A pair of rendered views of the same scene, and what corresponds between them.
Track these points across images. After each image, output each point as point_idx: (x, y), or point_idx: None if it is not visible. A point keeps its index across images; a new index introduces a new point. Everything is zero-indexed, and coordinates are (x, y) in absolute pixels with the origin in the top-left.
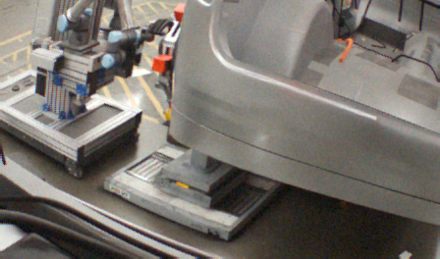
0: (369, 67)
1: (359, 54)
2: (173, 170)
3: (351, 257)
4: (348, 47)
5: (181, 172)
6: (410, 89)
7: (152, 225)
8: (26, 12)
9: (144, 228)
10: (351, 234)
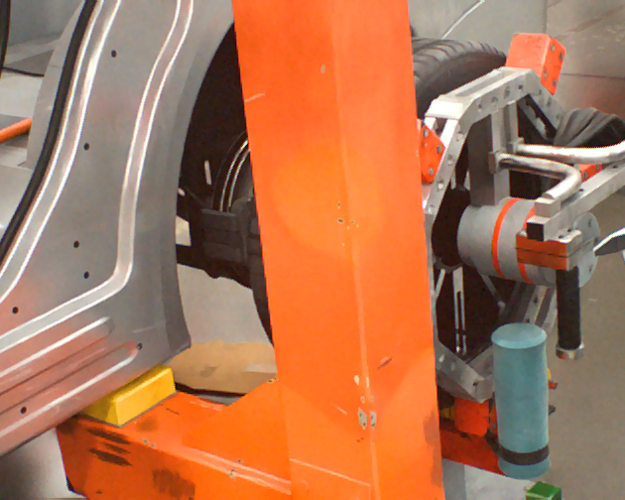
0: (34, 97)
1: None
2: (515, 483)
3: None
4: (28, 119)
5: (494, 480)
6: None
7: (564, 495)
8: None
9: (584, 483)
10: (66, 497)
